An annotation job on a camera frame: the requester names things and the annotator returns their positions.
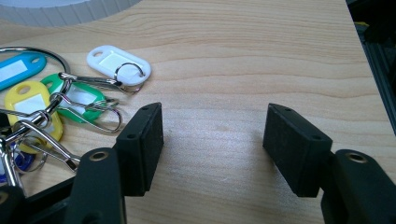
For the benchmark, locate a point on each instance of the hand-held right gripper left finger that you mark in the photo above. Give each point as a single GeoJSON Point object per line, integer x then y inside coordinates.
{"type": "Point", "coordinates": [141, 149]}

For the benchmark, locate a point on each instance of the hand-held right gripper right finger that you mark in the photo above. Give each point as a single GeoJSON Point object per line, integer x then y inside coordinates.
{"type": "Point", "coordinates": [292, 149]}

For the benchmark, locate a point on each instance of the metal clasp hook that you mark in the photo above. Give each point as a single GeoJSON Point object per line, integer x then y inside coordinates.
{"type": "Point", "coordinates": [102, 128]}
{"type": "Point", "coordinates": [7, 165]}
{"type": "Point", "coordinates": [53, 144]}
{"type": "Point", "coordinates": [90, 80]}

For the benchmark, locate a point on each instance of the green key tag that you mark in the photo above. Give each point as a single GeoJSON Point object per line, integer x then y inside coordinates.
{"type": "Point", "coordinates": [81, 98]}

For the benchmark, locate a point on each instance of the white key tag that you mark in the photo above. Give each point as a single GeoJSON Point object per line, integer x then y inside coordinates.
{"type": "Point", "coordinates": [107, 60]}

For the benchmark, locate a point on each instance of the dark blue key tag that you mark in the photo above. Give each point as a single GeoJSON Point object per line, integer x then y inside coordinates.
{"type": "Point", "coordinates": [23, 161]}

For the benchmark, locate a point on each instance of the yellow key tag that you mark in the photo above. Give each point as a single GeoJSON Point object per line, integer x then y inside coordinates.
{"type": "Point", "coordinates": [29, 102]}

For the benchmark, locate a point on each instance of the light blue key tag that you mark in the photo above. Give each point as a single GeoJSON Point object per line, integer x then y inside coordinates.
{"type": "Point", "coordinates": [15, 70]}

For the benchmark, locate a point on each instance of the white ribbed round container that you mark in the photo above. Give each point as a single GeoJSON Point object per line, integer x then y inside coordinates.
{"type": "Point", "coordinates": [46, 12]}

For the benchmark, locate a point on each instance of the dark metal frame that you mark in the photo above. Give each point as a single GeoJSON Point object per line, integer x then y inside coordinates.
{"type": "Point", "coordinates": [378, 62]}

